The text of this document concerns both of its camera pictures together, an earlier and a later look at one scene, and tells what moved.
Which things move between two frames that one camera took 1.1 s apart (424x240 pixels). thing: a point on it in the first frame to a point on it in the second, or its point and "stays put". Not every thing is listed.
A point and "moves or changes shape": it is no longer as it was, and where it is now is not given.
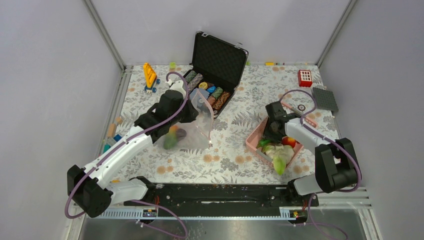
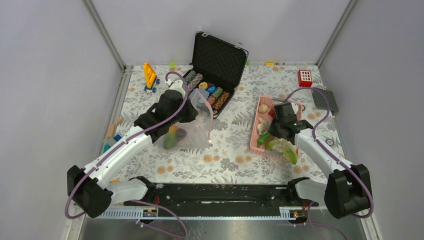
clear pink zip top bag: x=196 y=134 stays put
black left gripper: x=192 y=113 stays put
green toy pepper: x=263 y=142 moves or changes shape
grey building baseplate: x=325 y=100 stays put
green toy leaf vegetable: x=279 y=164 to x=290 y=155
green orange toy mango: x=171 y=140 stays put
